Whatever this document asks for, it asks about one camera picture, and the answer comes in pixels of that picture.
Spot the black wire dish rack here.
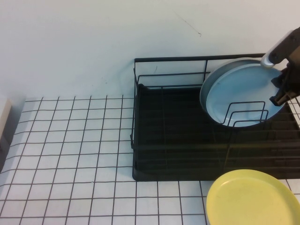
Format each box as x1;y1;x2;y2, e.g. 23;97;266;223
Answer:
129;52;300;181

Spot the beige panel edge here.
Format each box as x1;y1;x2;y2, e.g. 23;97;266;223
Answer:
0;98;13;146

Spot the white black-grid tablecloth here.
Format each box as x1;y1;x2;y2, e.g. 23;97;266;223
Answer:
0;95;300;225

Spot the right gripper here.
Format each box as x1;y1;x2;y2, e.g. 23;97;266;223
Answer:
269;50;300;106

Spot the black drip tray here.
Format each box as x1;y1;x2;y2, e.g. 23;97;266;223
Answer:
132;83;300;181

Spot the light blue plate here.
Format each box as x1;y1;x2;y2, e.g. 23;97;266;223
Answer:
200;62;283;128

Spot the grey plate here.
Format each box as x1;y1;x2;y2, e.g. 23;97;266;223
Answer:
203;57;263;79

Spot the yellow plate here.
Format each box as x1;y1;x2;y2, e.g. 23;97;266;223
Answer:
206;169;300;225

